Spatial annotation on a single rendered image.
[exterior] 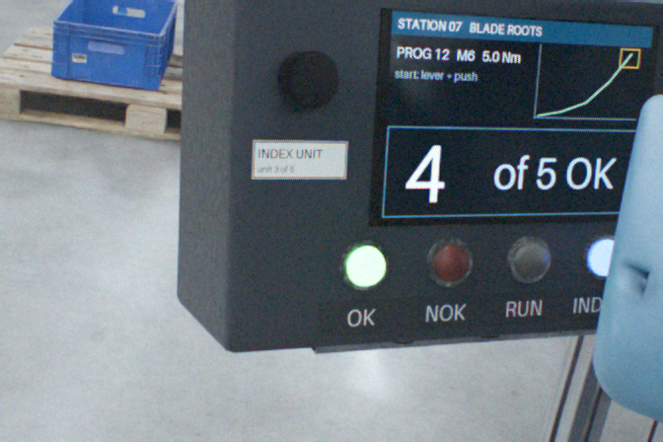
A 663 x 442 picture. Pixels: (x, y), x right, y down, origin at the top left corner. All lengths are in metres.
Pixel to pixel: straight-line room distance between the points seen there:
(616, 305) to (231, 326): 0.23
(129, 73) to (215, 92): 3.42
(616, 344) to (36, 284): 2.52
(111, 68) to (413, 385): 1.91
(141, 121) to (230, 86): 3.38
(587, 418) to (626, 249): 0.43
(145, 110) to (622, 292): 3.55
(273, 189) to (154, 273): 2.40
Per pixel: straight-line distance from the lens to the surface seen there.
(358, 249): 0.53
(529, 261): 0.57
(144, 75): 3.93
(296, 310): 0.53
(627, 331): 0.35
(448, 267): 0.55
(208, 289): 0.55
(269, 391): 2.45
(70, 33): 3.94
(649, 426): 1.70
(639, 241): 0.35
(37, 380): 2.43
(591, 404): 0.76
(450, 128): 0.54
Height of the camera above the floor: 1.35
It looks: 24 degrees down
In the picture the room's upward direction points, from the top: 9 degrees clockwise
